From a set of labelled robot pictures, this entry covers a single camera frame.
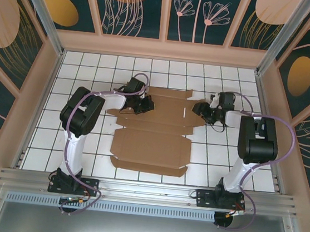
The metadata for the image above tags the brown cardboard paper box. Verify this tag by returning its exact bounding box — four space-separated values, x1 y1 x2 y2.
100 80 209 180

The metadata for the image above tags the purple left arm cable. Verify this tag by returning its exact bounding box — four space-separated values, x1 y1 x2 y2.
56 65 151 223

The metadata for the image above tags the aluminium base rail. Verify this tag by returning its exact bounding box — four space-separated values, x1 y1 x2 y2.
0 162 302 223

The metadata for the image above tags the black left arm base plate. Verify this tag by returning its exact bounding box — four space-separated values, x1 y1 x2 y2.
47 173 101 199

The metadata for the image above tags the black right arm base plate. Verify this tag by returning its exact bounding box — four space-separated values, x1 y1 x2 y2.
194 188 248 214

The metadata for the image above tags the slotted grey cable duct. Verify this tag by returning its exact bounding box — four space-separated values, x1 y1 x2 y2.
5 187 217 225

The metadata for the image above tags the aluminium table side rail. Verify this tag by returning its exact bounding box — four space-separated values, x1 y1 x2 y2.
241 72 299 197
13 47 67 172

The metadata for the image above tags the aluminium corner post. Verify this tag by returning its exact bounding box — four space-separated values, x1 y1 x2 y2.
254 0 310 82
6 0 71 57

